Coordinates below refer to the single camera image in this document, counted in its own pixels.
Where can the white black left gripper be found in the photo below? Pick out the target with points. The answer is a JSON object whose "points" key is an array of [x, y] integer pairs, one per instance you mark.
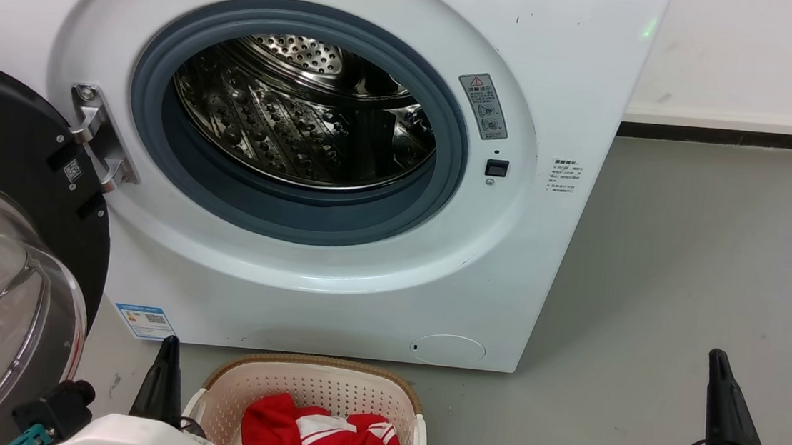
{"points": [[133, 440]]}

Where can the red and white garment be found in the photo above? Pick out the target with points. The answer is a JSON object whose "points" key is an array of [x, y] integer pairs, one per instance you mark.
{"points": [[270, 434]]}

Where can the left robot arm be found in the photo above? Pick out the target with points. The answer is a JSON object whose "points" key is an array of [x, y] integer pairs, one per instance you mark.
{"points": [[57, 404]]}

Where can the cream perforated laundry basket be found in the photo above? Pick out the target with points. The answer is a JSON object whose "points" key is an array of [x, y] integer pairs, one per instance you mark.
{"points": [[324, 385]]}

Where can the stainless steel washing machine drum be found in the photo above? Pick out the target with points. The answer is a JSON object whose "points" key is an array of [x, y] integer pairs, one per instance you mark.
{"points": [[290, 120]]}

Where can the black washer door with glass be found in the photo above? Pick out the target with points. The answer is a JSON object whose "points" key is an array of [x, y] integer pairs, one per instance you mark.
{"points": [[10, 124]]}

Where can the blue white energy label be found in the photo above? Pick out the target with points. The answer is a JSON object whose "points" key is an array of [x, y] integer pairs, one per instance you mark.
{"points": [[145, 321]]}

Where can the grey rubber door gasket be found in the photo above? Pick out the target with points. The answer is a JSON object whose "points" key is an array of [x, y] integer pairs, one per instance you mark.
{"points": [[289, 214]]}

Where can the white QR code sticker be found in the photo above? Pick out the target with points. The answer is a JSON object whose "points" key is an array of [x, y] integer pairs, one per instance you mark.
{"points": [[72, 171]]}

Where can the white front-load washing machine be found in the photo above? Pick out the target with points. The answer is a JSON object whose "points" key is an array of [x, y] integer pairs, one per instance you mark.
{"points": [[529, 263]]}

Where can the silver metal door hinge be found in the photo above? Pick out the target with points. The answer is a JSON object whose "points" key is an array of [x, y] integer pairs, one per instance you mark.
{"points": [[99, 135]]}

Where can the round white filter cover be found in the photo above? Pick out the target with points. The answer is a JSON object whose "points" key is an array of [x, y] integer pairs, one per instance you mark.
{"points": [[448, 350]]}

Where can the white text label sticker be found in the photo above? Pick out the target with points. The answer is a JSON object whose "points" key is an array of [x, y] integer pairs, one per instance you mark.
{"points": [[565, 176]]}

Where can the black door latch slot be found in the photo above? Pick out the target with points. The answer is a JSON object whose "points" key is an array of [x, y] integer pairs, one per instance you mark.
{"points": [[497, 168]]}

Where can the grey warning sticker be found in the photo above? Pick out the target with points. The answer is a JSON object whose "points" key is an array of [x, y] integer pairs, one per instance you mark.
{"points": [[483, 106]]}

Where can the black wall baseboard strip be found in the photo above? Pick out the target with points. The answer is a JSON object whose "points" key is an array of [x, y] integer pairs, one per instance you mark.
{"points": [[726, 137]]}

